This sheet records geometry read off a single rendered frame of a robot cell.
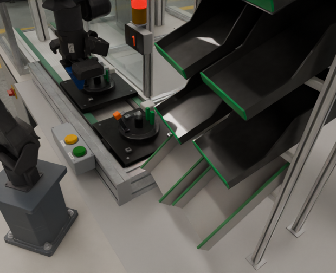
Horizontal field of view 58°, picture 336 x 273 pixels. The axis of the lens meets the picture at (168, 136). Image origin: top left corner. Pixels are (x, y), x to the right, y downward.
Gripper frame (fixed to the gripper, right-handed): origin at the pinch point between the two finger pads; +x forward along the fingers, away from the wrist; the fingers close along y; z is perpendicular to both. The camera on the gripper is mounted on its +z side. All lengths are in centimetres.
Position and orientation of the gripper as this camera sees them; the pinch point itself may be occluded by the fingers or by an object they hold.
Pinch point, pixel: (78, 76)
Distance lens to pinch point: 78.5
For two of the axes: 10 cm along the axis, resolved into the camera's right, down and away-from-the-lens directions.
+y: -5.7, -5.4, 6.2
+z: 8.2, -3.4, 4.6
